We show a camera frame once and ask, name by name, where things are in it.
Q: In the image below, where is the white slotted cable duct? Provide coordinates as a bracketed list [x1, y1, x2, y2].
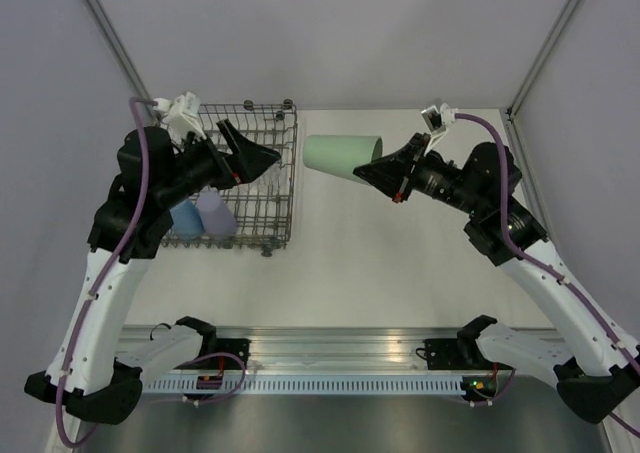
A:
[143, 373, 464, 396]

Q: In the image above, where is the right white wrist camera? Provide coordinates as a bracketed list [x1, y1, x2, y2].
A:
[421, 101, 459, 152]

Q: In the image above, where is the right aluminium corner post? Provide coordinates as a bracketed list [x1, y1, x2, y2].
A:
[504, 0, 601, 122]

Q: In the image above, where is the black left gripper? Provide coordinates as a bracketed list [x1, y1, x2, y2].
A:
[157, 118, 282, 207]

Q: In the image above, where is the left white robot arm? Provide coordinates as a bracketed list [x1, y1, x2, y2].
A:
[24, 119, 281, 425]

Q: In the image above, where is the aluminium front rail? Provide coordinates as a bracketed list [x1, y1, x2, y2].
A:
[122, 325, 561, 374]

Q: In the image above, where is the green plastic cup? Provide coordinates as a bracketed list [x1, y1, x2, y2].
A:
[303, 135, 383, 184]

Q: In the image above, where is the aluminium corner post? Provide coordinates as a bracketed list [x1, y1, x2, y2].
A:
[504, 0, 601, 122]
[81, 0, 149, 98]

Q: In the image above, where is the grey wire dish rack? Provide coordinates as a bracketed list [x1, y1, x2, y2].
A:
[161, 99, 298, 257]

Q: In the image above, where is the left aluminium corner post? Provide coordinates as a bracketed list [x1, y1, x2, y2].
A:
[81, 0, 149, 98]

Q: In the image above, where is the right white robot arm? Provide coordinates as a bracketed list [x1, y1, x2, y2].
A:
[353, 134, 639, 424]

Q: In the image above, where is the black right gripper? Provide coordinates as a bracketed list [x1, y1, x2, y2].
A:
[355, 131, 485, 215]

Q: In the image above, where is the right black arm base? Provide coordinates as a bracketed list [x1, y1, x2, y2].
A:
[423, 338, 475, 371]

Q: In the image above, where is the purple plastic cup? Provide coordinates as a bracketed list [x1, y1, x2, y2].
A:
[195, 190, 237, 240]

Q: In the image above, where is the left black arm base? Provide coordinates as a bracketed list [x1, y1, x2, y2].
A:
[199, 338, 250, 372]

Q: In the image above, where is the blue plastic cup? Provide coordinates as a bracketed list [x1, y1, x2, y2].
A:
[170, 199, 204, 240]

